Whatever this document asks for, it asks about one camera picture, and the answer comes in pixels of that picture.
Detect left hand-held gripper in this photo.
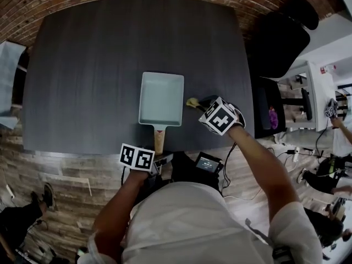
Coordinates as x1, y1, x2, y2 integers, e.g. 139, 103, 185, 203
119, 143, 174, 177

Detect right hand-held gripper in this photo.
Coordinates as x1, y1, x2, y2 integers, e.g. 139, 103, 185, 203
194, 94, 246, 136

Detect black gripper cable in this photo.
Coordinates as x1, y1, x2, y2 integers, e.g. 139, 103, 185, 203
120, 166, 130, 186

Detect pale cloth covered table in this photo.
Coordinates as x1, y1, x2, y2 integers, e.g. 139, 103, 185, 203
0, 41, 28, 130

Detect black office chair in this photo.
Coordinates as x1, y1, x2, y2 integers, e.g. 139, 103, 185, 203
251, 0, 320, 140

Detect person's left forearm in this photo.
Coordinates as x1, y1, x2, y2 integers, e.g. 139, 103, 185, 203
93, 169, 151, 258

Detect person's white shirt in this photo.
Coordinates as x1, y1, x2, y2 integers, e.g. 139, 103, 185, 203
79, 181, 324, 264

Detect person's black trousers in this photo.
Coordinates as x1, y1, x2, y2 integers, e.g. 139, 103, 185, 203
142, 150, 224, 194

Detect light blue rectangular pan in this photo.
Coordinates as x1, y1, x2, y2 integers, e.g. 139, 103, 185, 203
138, 71, 185, 156

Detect white desk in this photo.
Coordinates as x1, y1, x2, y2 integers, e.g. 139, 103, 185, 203
276, 60, 352, 133

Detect person's right forearm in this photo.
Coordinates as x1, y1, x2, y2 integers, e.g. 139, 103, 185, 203
227, 125, 300, 219

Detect black screen device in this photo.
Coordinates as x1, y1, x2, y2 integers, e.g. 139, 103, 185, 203
195, 152, 223, 174

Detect purple cloth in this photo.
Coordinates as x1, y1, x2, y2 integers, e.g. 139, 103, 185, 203
268, 106, 279, 129

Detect black device cable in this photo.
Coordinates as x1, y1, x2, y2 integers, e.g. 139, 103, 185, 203
219, 142, 238, 196

